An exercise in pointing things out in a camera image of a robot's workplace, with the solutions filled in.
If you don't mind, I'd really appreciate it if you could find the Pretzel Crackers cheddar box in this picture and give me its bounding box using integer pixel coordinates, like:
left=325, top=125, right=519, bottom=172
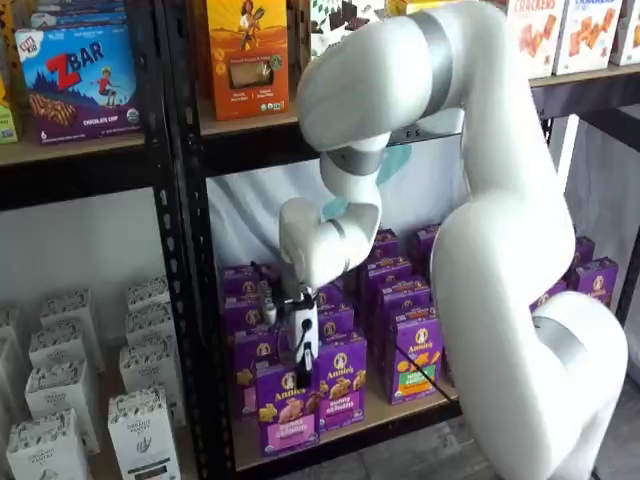
left=505, top=0, right=565, bottom=80

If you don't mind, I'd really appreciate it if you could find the thin black cable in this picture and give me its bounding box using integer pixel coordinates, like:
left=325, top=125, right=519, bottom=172
left=394, top=343, right=459, bottom=401

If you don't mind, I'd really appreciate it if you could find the blue ZBar box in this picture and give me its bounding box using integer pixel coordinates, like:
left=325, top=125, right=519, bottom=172
left=29, top=0, right=129, bottom=32
left=13, top=25, right=142, bottom=147

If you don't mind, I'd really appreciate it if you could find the purple Annie's snack box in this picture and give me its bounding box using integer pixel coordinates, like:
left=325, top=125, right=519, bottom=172
left=569, top=256, right=620, bottom=307
left=572, top=235, right=597, bottom=261
left=529, top=279, right=569, bottom=312

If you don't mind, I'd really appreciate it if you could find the purple Annie's box orange label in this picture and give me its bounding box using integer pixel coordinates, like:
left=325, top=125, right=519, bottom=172
left=412, top=223, right=442, bottom=261

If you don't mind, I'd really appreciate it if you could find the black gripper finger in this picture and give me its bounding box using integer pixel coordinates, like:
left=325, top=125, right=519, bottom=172
left=297, top=344, right=316, bottom=387

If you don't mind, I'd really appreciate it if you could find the orange cracker box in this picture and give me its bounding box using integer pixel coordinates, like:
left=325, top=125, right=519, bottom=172
left=206, top=0, right=291, bottom=122

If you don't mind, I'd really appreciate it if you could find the Simple Mills yellow bar box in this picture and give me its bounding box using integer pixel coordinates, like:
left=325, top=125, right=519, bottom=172
left=384, top=0, right=441, bottom=16

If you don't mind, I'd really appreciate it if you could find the yellow Bobo's box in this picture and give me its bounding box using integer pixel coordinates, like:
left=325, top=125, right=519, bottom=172
left=0, top=64, right=20, bottom=146

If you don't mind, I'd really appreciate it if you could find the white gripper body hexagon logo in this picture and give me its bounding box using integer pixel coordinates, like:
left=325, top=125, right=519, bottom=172
left=289, top=299, right=320, bottom=355

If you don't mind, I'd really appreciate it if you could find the Pretzel Crackers sea salt box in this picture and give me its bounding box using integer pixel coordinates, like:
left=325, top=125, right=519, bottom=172
left=552, top=0, right=625, bottom=77

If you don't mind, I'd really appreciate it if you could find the purple Annie's box pink label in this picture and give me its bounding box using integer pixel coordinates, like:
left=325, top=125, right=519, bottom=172
left=224, top=297, right=274, bottom=334
left=233, top=329, right=286, bottom=420
left=221, top=264, right=264, bottom=301
left=256, top=360, right=322, bottom=445

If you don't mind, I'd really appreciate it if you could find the Simple Mills dark cracker box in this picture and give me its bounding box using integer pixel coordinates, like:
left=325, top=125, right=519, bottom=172
left=309, top=0, right=374, bottom=59

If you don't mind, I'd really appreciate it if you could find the white Organic Pantry box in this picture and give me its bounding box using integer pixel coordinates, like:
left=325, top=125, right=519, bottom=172
left=107, top=391, right=182, bottom=480
left=124, top=276, right=172, bottom=315
left=5, top=408, right=95, bottom=480
left=124, top=308, right=177, bottom=351
left=39, top=288, right=95, bottom=331
left=23, top=360, right=101, bottom=454
left=27, top=323, right=105, bottom=374
left=118, top=341, right=175, bottom=401

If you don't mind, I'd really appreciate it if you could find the white pretzel crackers box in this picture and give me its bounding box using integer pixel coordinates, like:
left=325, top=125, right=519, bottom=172
left=609, top=0, right=640, bottom=67

